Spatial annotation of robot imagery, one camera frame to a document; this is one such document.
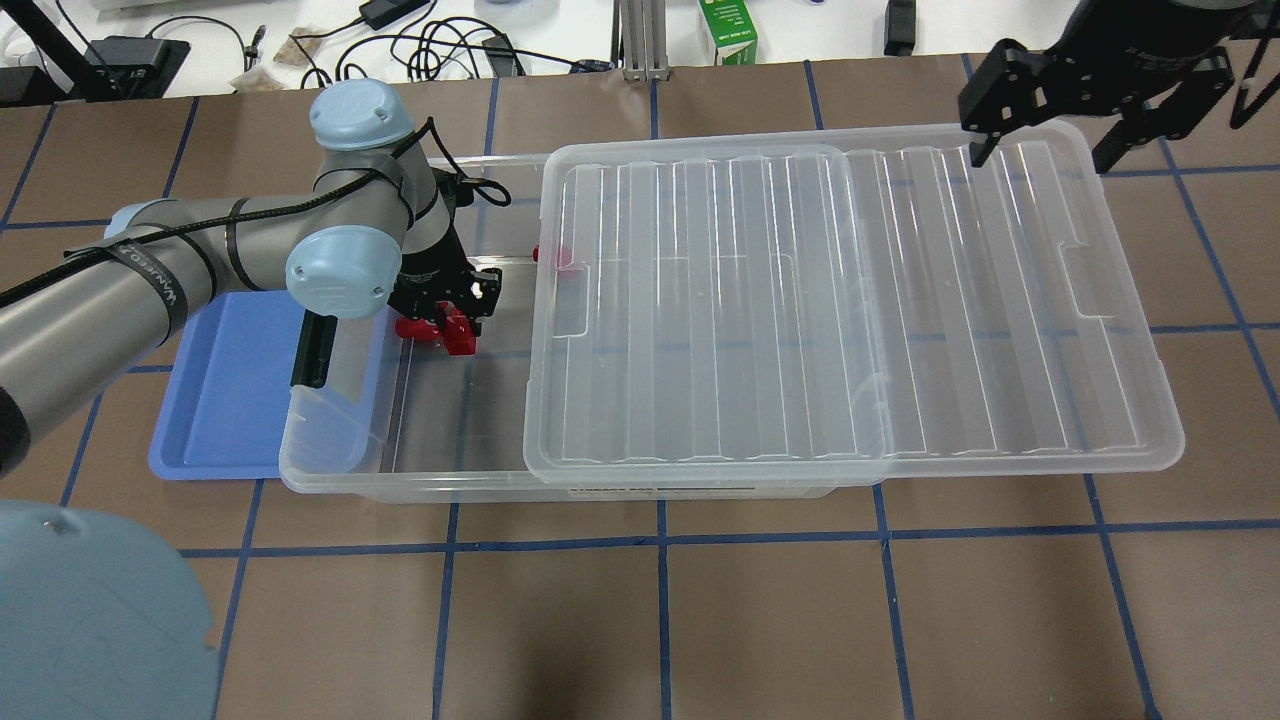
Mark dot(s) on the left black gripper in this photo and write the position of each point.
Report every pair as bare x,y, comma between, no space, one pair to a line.
422,281

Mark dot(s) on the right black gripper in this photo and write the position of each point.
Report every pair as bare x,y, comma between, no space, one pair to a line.
1128,48

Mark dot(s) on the clear plastic box lid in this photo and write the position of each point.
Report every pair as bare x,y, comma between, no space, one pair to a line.
842,305

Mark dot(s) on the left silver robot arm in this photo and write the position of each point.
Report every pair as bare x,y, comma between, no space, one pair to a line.
103,619

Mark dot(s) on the red block in box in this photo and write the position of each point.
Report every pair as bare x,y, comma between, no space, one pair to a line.
415,329

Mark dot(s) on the clear plastic storage box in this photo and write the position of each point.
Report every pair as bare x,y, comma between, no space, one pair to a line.
403,421

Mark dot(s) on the black box latch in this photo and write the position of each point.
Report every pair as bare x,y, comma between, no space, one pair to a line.
314,350

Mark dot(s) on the blue plastic tray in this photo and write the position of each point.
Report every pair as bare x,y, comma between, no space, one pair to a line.
231,411

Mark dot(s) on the green carton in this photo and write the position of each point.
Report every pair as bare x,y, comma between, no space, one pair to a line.
729,32

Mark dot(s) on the aluminium frame post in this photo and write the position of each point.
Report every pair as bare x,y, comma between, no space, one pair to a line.
639,40

